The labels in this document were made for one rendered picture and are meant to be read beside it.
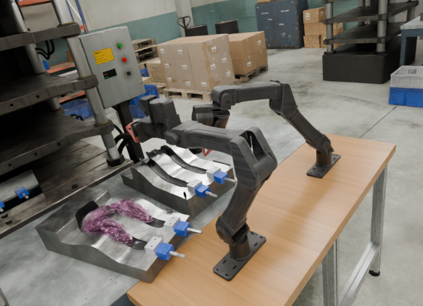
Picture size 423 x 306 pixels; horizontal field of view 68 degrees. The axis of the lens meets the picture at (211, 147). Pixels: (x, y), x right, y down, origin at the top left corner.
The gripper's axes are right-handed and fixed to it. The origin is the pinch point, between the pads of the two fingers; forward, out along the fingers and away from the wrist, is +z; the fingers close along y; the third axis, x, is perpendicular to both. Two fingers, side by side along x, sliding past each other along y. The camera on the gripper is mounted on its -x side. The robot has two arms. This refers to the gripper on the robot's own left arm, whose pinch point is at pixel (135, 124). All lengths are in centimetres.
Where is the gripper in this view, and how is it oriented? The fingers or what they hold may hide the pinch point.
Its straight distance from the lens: 110.7
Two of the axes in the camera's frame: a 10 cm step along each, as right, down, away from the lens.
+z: -7.2, -1.5, 6.7
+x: 2.0, 8.9, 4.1
